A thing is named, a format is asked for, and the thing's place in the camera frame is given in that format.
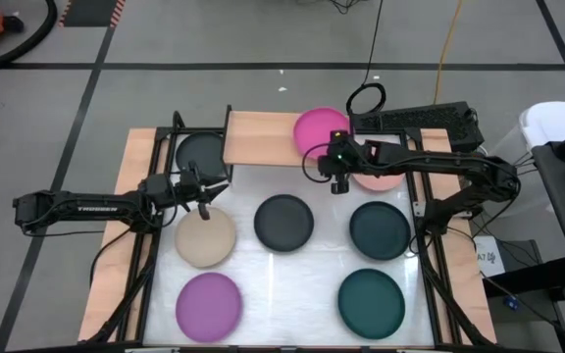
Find black aluminium rig frame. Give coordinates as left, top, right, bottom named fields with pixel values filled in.
left=85, top=110, right=497, bottom=347

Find black coiled floor cable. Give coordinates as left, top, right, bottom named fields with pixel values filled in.
left=344, top=0, right=387, bottom=118

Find long black floor cable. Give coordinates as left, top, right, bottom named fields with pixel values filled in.
left=481, top=272, right=565, bottom=348

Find white round bin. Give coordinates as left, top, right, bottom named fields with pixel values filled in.
left=517, top=101, right=565, bottom=153

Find black mat hazard striped edge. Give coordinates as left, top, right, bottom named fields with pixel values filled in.
left=59, top=0, right=127, bottom=28

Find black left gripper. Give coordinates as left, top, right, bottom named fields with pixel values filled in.
left=162, top=160, right=231, bottom=222

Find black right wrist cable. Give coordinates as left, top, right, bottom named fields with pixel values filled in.
left=300, top=142, right=335, bottom=184

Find black cart frame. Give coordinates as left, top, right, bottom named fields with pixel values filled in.
left=481, top=239, right=565, bottom=353

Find magenta plate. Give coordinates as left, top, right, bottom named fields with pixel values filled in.
left=292, top=107, right=353, bottom=161

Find black cable tangle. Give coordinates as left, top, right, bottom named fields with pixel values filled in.
left=295, top=0, right=380, bottom=15

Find dark blue-teal plate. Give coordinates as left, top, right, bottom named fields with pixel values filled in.
left=348, top=200, right=412, bottom=261

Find dark grey plate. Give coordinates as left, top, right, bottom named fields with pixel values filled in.
left=174, top=131, right=228, bottom=180

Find purple plate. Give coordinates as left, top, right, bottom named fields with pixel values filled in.
left=175, top=272, right=243, bottom=343

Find yellow floor cable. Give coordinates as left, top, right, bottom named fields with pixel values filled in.
left=433, top=0, right=463, bottom=105

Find white labelled box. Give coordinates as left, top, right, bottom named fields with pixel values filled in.
left=473, top=234, right=508, bottom=278

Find dark grey side desk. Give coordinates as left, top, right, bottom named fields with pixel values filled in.
left=531, top=141, right=565, bottom=295

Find white table cover sheet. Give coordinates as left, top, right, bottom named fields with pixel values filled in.
left=142, top=131, right=436, bottom=347

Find green teal plate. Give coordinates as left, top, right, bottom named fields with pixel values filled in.
left=336, top=268, right=406, bottom=340

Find salmon pink plate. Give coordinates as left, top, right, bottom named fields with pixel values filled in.
left=351, top=134, right=407, bottom=193

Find blue cable plug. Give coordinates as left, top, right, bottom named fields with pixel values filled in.
left=502, top=293, right=523, bottom=313

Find beige plate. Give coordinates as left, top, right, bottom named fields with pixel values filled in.
left=174, top=205, right=238, bottom=270

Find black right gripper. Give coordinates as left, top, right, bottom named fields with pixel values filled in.
left=318, top=129, right=375, bottom=195

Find thick black hose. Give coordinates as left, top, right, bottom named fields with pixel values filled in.
left=0, top=0, right=59, bottom=74

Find black plate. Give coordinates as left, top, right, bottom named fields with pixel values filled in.
left=253, top=193, right=316, bottom=254

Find black left arm base cable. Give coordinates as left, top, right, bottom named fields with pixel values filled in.
left=88, top=225, right=139, bottom=288

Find wooden shelf black metal legs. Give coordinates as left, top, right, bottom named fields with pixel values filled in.
left=220, top=104, right=355, bottom=186

